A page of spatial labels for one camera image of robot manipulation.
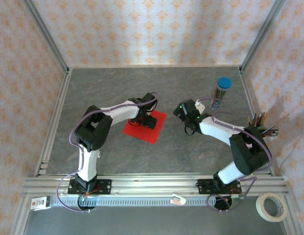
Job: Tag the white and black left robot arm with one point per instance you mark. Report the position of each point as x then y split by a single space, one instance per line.
122 110

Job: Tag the white label card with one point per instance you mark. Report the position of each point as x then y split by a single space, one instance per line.
40 203

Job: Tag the aluminium frame rail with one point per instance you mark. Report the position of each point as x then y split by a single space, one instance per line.
154 186

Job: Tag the aluminium frame post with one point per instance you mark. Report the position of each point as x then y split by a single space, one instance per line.
262 36
46 36

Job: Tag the masking tape roll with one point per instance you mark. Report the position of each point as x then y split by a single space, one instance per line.
260 208

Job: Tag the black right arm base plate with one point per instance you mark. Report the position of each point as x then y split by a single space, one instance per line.
203 186

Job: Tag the clear pencil tube, blue lid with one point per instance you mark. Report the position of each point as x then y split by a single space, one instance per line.
219 95

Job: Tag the aluminium side rail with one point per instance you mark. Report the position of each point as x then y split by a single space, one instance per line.
55 117
252 110

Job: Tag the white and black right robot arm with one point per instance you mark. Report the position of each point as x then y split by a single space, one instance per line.
215 129

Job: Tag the bunch of coloured pencils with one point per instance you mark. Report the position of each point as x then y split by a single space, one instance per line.
258 121

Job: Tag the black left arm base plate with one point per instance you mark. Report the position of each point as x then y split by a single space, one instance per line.
104 186

